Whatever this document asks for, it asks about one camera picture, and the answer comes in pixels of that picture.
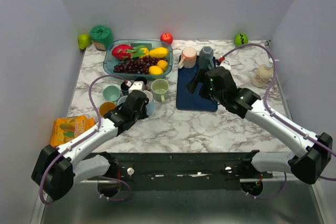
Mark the yellow mango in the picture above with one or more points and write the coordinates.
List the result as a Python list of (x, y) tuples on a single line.
[(160, 52)]

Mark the orange snack bag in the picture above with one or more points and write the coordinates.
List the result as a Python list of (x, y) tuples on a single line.
[(66, 129)]

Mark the dark blue tray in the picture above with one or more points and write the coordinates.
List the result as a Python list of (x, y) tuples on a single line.
[(188, 101)]

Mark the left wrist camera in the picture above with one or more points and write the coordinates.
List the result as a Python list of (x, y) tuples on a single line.
[(137, 85)]

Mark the teal green wide mug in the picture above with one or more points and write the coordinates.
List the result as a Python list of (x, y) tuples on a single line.
[(111, 93)]

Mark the dark blue small mug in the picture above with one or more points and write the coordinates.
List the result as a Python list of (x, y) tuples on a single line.
[(125, 87)]

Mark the brown striped mug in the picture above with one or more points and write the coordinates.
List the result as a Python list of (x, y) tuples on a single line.
[(145, 82)]

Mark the red dragon fruit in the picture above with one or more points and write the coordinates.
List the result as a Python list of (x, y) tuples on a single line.
[(124, 52)]

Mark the teal plastic fruit basket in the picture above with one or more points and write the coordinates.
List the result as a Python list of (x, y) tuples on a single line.
[(110, 61)]

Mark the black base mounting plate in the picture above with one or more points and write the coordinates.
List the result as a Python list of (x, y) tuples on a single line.
[(183, 171)]

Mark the green pear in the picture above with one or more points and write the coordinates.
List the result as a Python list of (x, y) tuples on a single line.
[(84, 41)]

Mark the cream soap pump bottle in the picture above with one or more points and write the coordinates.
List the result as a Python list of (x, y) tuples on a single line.
[(263, 74)]

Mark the yellow lemon middle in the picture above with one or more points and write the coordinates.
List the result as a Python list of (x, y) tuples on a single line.
[(144, 51)]

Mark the dark grey faceted mug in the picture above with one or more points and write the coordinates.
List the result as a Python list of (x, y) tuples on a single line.
[(205, 58)]

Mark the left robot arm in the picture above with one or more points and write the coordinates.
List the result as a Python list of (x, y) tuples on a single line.
[(58, 168)]

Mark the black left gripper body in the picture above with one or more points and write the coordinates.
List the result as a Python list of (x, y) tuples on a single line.
[(140, 115)]

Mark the pale grey-blue mug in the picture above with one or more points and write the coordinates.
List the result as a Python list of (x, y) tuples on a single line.
[(122, 100)]

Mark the yellow lemon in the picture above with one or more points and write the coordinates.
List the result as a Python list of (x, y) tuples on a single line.
[(144, 51), (155, 70)]

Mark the small orange fruit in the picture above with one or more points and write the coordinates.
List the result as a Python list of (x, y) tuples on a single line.
[(163, 65)]

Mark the green wrapped jar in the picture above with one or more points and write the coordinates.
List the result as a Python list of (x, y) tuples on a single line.
[(101, 36)]

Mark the light green mug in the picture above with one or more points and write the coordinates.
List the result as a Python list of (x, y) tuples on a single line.
[(160, 90)]

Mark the yellow lemon front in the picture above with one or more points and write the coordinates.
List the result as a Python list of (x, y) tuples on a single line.
[(155, 70)]

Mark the purple grape bunch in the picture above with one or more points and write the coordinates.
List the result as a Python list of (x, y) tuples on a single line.
[(135, 65)]

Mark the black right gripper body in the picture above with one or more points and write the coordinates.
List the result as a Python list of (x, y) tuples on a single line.
[(206, 90)]

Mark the pink mug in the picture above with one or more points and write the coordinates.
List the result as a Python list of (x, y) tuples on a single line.
[(188, 58)]

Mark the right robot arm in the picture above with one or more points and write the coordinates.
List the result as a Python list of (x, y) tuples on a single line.
[(309, 152)]

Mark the red apple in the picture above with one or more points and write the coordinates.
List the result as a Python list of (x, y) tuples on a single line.
[(167, 37)]

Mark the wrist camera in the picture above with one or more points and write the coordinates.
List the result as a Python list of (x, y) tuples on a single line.
[(222, 62), (137, 85)]

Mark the large blue butterfly mug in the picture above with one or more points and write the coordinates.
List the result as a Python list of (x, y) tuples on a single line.
[(106, 107)]

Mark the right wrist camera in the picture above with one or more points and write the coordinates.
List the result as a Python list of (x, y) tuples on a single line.
[(222, 62)]

